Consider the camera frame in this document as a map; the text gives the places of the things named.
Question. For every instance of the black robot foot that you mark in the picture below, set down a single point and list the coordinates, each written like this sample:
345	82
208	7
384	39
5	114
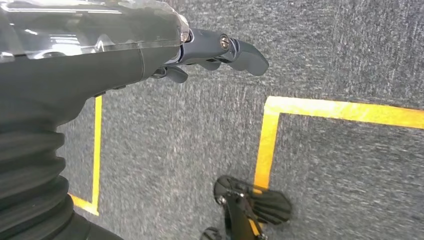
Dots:
238	212

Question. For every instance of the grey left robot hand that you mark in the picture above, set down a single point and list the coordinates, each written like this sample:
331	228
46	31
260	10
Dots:
82	69

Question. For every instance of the yellow floor tape rectangle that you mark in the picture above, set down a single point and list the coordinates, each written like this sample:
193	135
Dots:
268	142

